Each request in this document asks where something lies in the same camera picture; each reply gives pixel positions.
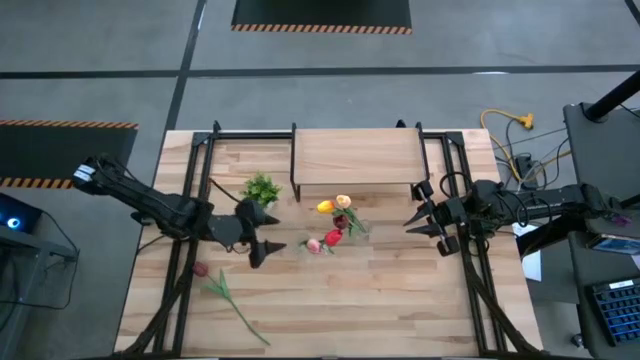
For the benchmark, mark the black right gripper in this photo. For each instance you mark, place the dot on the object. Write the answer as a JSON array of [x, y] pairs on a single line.
[[445, 220]]

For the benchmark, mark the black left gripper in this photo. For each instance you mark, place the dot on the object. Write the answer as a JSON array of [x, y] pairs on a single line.
[[232, 230]]

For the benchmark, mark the clear glass vase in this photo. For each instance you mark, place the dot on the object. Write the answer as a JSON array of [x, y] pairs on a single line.
[[365, 234], [304, 245]]

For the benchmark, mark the pink artificial tulip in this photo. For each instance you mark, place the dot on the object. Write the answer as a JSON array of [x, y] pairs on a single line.
[[313, 245]]

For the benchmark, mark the yellow artificial tulip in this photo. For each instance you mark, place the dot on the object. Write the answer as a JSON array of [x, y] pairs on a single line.
[[325, 206]]

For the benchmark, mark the bright red artificial tulip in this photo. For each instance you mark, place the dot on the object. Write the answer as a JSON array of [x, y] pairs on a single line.
[[333, 237]]

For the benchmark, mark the maroon artificial tulip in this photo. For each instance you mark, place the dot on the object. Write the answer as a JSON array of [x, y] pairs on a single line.
[[341, 221]]

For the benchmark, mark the peach artificial tulip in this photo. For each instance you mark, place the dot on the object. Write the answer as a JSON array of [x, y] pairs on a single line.
[[343, 201]]

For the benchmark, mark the dark red artificial tulip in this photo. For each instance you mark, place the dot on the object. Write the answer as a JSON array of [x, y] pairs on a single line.
[[200, 269]]

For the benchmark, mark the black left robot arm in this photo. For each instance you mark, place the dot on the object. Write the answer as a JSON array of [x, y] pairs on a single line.
[[145, 200]]

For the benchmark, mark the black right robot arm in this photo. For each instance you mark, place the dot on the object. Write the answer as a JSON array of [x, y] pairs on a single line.
[[540, 202]]

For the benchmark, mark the wooden shelf with black legs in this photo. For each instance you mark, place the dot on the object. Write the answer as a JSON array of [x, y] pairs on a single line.
[[360, 155]]

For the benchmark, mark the green potted plant white pot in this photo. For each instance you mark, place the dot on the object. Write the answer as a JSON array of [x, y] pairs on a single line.
[[261, 190]]

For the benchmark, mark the white paper sheet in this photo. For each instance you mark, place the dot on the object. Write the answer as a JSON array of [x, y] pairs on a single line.
[[532, 262]]

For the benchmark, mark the black power strip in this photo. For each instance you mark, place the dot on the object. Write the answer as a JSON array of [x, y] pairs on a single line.
[[523, 162]]

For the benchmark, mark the black diagonal desk bar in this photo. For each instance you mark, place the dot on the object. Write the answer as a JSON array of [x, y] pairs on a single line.
[[550, 237]]

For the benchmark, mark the dark grey desk top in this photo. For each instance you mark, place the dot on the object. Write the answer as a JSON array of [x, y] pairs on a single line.
[[600, 270]]

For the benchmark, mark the smartphone with colourful screen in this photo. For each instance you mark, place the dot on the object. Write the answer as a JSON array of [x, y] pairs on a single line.
[[615, 244]]

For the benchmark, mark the small caster wheel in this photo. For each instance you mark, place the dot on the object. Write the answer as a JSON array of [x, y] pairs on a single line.
[[578, 341]]

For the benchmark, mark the small purple and black object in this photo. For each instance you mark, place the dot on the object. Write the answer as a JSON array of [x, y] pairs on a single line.
[[621, 220]]

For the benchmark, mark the black keyboard with blue keys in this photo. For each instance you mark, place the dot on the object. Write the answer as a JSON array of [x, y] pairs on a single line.
[[617, 312]]

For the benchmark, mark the black hazard-striped floor mat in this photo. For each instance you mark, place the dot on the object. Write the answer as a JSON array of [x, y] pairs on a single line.
[[50, 145], [320, 12]]

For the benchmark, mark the black pole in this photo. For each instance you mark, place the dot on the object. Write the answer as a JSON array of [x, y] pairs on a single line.
[[615, 95]]

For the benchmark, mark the black computer with blue light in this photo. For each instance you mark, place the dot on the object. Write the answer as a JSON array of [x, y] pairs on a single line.
[[15, 215]]

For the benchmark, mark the black aluminium table frame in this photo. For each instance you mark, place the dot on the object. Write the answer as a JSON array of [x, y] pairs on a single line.
[[250, 135]]

